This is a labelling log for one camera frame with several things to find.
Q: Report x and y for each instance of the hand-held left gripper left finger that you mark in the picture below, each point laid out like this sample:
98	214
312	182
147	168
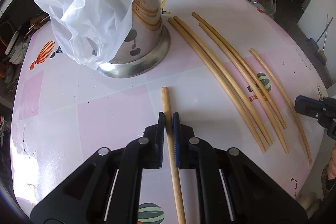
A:
161	140

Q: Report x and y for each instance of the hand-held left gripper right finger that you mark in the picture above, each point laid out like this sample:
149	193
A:
175	134

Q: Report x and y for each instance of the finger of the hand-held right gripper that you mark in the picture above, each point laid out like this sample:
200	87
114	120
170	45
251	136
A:
309	107

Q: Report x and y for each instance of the long wooden chopstick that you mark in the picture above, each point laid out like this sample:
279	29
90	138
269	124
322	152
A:
258	142
281	119
166	100
265	135
283	144
305	148

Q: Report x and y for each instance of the perforated steel utensil holder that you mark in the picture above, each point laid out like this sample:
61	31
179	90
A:
147	45

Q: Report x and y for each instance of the person's right hand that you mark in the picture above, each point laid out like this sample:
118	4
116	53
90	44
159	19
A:
332	166

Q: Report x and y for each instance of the yellow broom head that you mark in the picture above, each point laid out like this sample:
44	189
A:
323	57

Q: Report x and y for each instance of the blue dustpan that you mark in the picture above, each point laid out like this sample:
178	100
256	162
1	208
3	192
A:
313	44

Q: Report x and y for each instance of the white broom pole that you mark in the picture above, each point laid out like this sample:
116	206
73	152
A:
324	27

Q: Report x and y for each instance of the fuzzy beige robe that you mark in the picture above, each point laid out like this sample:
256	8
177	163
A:
311	201

